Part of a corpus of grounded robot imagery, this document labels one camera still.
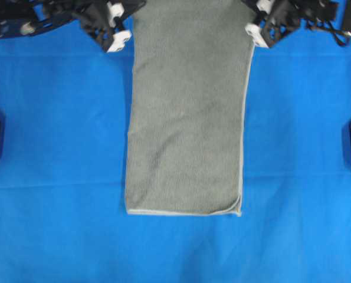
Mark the blue table cloth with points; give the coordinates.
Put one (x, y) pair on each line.
(64, 107)

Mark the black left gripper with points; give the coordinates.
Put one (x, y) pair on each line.
(103, 21)

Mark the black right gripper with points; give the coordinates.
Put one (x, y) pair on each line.
(274, 20)

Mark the large grey towel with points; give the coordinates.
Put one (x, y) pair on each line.
(190, 79)

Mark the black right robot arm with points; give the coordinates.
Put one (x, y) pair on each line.
(319, 16)

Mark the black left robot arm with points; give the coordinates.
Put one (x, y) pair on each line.
(32, 18)

